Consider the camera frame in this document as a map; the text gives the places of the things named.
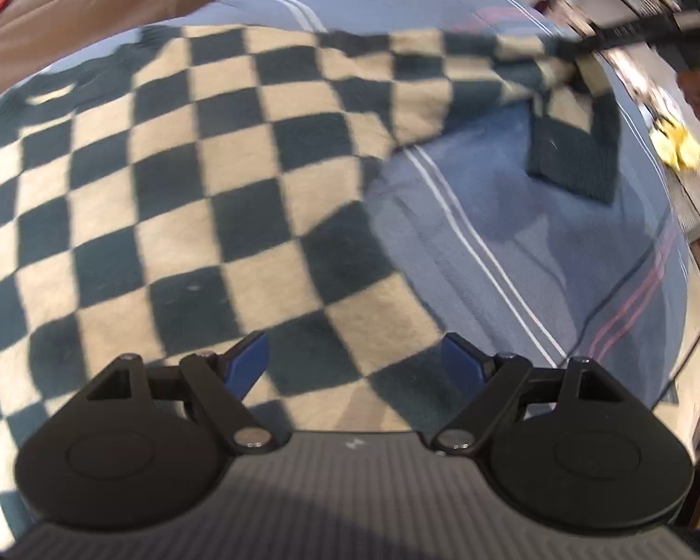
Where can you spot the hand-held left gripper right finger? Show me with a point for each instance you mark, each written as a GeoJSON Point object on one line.
{"type": "Point", "coordinates": [464, 361]}

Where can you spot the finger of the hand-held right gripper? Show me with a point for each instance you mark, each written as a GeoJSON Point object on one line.
{"type": "Point", "coordinates": [636, 29]}

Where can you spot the blue striped blanket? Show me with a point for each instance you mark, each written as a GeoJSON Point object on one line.
{"type": "Point", "coordinates": [501, 233]}

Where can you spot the yellow item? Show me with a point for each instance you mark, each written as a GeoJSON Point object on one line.
{"type": "Point", "coordinates": [676, 143]}

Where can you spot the checkered knit sweater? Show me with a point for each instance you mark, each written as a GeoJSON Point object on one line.
{"type": "Point", "coordinates": [169, 198]}

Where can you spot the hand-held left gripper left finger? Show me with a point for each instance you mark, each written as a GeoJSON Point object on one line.
{"type": "Point", "coordinates": [248, 361]}

